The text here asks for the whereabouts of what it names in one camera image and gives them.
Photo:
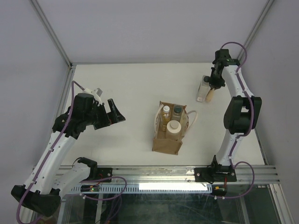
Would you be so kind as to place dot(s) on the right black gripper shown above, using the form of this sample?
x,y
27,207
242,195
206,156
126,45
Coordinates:
x,y
214,83

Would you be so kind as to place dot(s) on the yellow liquid bottle white cap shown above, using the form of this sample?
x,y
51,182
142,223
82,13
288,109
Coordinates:
x,y
166,114

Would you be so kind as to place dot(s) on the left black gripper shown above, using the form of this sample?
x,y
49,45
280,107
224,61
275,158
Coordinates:
x,y
114,116

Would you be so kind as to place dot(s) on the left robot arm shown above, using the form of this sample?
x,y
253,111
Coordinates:
x,y
42,191

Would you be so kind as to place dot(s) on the slotted cable duct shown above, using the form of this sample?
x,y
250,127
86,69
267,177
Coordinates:
x,y
150,188

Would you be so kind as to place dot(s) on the clear square bottle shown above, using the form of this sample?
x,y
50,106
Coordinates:
x,y
203,89
177,112

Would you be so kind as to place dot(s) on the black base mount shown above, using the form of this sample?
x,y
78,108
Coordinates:
x,y
103,173
211,175

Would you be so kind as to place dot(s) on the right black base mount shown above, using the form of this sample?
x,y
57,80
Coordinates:
x,y
211,175

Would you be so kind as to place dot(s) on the aluminium frame post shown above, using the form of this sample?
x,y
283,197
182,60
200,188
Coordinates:
x,y
258,24
50,31

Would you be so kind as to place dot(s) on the aluminium mounting rail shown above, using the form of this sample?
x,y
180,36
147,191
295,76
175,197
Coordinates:
x,y
243,174

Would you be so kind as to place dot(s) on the beige squeeze tube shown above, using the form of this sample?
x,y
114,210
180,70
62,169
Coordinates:
x,y
210,95

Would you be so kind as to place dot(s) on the clear square bottle rear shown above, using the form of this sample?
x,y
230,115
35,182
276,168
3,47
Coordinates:
x,y
177,112

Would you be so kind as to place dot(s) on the left aluminium frame post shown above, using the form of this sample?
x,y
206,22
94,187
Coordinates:
x,y
50,31

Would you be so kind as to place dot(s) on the right aluminium frame post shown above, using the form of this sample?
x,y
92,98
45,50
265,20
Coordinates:
x,y
258,24

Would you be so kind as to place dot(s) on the burlap canvas tote bag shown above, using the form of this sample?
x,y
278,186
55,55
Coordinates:
x,y
167,146

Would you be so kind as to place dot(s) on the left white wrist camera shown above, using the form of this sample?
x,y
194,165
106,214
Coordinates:
x,y
96,93

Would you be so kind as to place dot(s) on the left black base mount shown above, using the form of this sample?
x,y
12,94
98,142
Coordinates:
x,y
103,173

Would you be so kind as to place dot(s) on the clear square bottle front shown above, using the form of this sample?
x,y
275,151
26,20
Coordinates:
x,y
203,89

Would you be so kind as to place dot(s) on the small circuit board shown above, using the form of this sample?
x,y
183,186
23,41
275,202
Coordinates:
x,y
90,188

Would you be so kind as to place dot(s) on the white round cap bottle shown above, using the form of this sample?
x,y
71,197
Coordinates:
x,y
173,130

